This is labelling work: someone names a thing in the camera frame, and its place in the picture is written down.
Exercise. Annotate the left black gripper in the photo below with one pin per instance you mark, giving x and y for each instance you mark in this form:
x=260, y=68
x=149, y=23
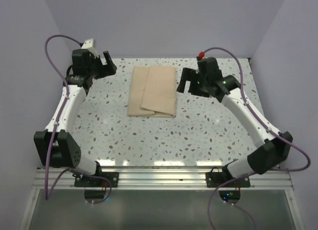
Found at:
x=106, y=70

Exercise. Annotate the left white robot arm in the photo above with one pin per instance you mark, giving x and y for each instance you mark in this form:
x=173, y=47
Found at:
x=55, y=145

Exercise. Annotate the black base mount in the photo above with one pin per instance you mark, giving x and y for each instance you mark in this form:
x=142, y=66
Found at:
x=109, y=179
x=215, y=177

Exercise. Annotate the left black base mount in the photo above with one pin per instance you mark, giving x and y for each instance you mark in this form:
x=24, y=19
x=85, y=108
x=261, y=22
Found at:
x=109, y=179

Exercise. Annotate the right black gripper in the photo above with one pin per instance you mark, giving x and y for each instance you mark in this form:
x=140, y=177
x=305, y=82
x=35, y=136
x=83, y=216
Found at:
x=186, y=76

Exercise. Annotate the beige cloth wrap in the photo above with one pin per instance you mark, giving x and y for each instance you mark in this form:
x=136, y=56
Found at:
x=153, y=92

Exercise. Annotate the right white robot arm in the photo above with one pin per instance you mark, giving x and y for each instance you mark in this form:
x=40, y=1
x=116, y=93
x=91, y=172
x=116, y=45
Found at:
x=271, y=144

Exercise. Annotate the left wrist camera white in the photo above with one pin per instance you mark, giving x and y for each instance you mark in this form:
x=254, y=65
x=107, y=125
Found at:
x=90, y=45

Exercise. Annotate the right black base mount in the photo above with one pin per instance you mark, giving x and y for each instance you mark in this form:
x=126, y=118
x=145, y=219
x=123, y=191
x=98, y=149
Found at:
x=215, y=177

